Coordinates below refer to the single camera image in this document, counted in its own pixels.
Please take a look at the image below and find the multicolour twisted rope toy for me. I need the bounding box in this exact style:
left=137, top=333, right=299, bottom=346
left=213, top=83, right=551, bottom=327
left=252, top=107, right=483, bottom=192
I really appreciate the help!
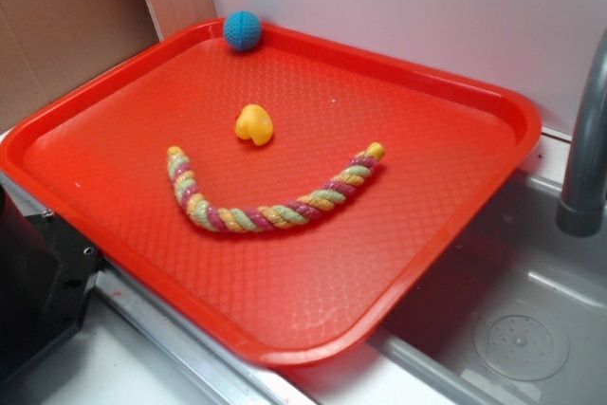
left=167, top=142, right=385, bottom=234

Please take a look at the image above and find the brown cardboard box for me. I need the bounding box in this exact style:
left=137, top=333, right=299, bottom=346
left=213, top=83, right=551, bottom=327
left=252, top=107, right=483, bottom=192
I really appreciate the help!
left=0, top=0, right=160, bottom=134

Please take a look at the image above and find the yellow rubber duck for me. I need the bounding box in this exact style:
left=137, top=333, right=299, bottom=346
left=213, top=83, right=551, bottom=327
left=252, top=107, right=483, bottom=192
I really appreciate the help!
left=234, top=104, right=274, bottom=146

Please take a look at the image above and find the grey toy faucet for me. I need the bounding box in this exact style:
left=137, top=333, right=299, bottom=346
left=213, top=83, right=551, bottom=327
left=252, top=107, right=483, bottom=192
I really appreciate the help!
left=556, top=36, right=606, bottom=237

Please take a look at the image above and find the blue textured ball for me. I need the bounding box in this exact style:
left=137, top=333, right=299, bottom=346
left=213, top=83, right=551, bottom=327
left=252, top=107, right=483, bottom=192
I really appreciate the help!
left=223, top=10, right=263, bottom=51

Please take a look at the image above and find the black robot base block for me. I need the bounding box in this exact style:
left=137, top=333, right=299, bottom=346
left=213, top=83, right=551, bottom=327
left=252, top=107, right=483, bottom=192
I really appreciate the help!
left=1, top=190, right=100, bottom=386

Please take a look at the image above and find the red plastic tray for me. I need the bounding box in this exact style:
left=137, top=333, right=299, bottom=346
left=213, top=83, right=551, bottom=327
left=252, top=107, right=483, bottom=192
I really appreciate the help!
left=1, top=20, right=542, bottom=366

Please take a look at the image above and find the grey plastic toy sink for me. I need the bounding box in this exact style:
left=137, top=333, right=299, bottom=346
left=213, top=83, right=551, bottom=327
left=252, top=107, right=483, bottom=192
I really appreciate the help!
left=279, top=168, right=607, bottom=405

